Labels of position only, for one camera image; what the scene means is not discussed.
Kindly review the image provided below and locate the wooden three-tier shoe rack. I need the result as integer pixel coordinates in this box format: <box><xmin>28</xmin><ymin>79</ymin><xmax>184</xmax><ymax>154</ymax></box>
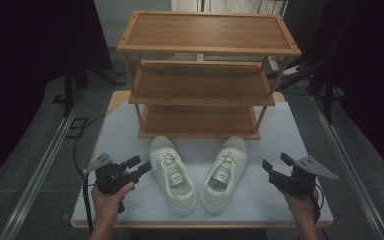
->
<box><xmin>116</xmin><ymin>9</ymin><xmax>303</xmax><ymax>141</ymax></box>

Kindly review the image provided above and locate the black floor socket frame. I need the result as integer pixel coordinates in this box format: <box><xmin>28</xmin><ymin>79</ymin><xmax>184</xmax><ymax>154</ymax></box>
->
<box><xmin>65</xmin><ymin>116</ymin><xmax>89</xmax><ymax>140</ymax></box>

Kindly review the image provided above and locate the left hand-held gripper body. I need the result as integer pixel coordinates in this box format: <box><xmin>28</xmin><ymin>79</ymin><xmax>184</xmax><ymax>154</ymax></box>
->
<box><xmin>82</xmin><ymin>152</ymin><xmax>138</xmax><ymax>215</ymax></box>

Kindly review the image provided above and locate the white table mat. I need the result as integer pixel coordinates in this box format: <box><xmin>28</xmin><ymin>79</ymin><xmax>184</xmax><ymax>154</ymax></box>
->
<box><xmin>70</xmin><ymin>100</ymin><xmax>335</xmax><ymax>224</ymax></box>

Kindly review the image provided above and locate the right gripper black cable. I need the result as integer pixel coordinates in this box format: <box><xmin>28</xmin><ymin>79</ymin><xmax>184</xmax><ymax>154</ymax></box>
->
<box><xmin>309</xmin><ymin>182</ymin><xmax>325</xmax><ymax>224</ymax></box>

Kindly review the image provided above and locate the black floor cable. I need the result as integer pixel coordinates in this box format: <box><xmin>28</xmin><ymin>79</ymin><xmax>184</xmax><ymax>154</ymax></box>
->
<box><xmin>72</xmin><ymin>113</ymin><xmax>107</xmax><ymax>179</ymax></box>

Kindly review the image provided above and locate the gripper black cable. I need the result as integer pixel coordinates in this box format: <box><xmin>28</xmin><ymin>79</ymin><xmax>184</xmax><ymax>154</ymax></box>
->
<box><xmin>309</xmin><ymin>182</ymin><xmax>325</xmax><ymax>224</ymax></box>
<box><xmin>82</xmin><ymin>173</ymin><xmax>95</xmax><ymax>235</ymax></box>

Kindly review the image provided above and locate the person's right hand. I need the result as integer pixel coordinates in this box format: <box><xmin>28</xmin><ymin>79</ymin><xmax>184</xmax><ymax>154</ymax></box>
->
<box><xmin>277</xmin><ymin>185</ymin><xmax>321</xmax><ymax>232</ymax></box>

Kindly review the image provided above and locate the white sneaker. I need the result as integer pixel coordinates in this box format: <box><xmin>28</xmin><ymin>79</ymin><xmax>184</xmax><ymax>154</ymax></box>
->
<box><xmin>199</xmin><ymin>134</ymin><xmax>249</xmax><ymax>215</ymax></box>
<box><xmin>148</xmin><ymin>134</ymin><xmax>198</xmax><ymax>216</ymax></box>

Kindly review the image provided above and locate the metal floor rail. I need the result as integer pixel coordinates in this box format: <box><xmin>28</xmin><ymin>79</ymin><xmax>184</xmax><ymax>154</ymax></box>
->
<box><xmin>307</xmin><ymin>94</ymin><xmax>384</xmax><ymax>240</ymax></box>
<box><xmin>0</xmin><ymin>91</ymin><xmax>87</xmax><ymax>240</ymax></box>

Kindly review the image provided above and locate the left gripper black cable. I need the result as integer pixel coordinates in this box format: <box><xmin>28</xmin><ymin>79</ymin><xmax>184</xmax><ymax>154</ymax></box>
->
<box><xmin>82</xmin><ymin>173</ymin><xmax>95</xmax><ymax>235</ymax></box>

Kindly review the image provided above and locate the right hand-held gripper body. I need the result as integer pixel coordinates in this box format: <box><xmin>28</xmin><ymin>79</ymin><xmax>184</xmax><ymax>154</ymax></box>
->
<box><xmin>268</xmin><ymin>155</ymin><xmax>341</xmax><ymax>197</ymax></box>

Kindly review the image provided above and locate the black metal stand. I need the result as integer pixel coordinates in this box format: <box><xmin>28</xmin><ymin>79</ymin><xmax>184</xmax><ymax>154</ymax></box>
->
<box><xmin>275</xmin><ymin>43</ymin><xmax>346</xmax><ymax>125</ymax></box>
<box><xmin>52</xmin><ymin>56</ymin><xmax>128</xmax><ymax>118</ymax></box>

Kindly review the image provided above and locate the person's left hand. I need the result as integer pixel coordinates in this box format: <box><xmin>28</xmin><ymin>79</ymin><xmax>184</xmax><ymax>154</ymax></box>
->
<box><xmin>91</xmin><ymin>179</ymin><xmax>136</xmax><ymax>229</ymax></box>

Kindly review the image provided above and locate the white power strip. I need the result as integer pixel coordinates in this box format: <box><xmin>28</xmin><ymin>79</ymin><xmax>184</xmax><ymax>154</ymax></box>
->
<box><xmin>267</xmin><ymin>55</ymin><xmax>304</xmax><ymax>77</ymax></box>

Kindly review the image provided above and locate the dark curtain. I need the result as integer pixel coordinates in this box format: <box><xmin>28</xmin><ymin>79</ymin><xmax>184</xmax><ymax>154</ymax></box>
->
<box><xmin>0</xmin><ymin>0</ymin><xmax>114</xmax><ymax>193</ymax></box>
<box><xmin>281</xmin><ymin>0</ymin><xmax>384</xmax><ymax>188</ymax></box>

